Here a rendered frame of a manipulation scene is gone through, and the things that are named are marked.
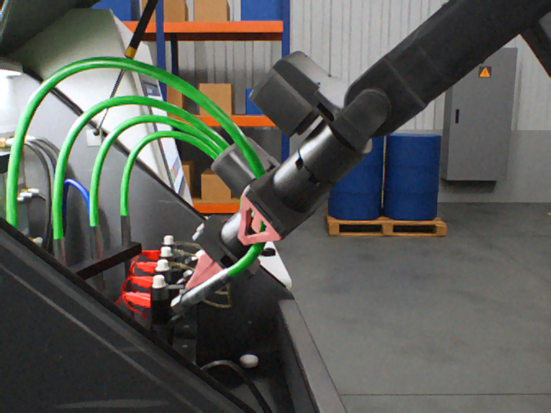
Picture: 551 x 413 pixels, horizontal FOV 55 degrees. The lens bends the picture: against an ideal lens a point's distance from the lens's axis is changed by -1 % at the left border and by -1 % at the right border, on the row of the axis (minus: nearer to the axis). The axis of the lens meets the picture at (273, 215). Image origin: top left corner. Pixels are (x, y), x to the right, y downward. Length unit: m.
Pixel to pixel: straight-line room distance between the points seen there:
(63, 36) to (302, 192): 0.71
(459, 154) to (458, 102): 0.67
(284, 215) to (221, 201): 5.55
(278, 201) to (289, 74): 0.14
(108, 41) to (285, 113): 0.66
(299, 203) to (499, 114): 6.99
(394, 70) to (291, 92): 0.11
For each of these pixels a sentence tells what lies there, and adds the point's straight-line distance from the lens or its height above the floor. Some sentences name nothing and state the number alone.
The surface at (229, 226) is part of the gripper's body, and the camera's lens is 0.74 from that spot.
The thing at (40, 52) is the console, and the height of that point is 1.47.
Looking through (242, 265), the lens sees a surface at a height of 1.17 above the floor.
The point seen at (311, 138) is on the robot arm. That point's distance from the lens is 0.53.
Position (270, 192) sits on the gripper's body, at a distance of 0.57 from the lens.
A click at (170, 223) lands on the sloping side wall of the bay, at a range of 1.10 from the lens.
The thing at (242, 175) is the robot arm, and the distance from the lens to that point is 0.72.
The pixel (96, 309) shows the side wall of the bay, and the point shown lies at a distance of 0.45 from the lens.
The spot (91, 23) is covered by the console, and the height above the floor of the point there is 1.52.
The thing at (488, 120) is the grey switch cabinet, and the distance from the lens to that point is 7.45.
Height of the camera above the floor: 1.37
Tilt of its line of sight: 12 degrees down
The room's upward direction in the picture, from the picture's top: straight up
